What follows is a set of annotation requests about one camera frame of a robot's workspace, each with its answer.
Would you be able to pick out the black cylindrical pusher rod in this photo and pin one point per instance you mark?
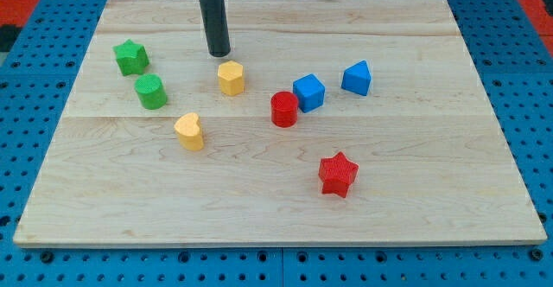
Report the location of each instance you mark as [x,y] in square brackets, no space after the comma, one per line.
[215,25]

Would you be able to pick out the red star block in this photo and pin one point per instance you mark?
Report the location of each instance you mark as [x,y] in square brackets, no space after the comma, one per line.
[337,174]

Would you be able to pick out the red cylinder block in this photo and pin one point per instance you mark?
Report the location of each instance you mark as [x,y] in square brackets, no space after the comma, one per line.
[284,107]

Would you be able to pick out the yellow hexagon block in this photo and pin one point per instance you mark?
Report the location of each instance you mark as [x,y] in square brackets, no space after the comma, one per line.
[231,78]

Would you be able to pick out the blue triangle block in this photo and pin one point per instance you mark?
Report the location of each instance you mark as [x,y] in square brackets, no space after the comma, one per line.
[357,78]

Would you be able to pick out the green cylinder block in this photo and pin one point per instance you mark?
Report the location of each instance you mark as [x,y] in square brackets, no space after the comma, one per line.
[150,91]

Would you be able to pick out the green star block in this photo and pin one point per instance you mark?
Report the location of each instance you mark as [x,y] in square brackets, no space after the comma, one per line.
[131,57]

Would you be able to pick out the blue cube block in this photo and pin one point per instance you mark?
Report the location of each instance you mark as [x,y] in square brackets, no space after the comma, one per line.
[310,92]

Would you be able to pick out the light wooden board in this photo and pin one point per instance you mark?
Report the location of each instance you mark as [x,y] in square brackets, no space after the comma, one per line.
[434,166]

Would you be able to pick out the yellow heart block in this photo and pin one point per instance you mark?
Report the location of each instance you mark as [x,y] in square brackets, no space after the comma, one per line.
[189,131]

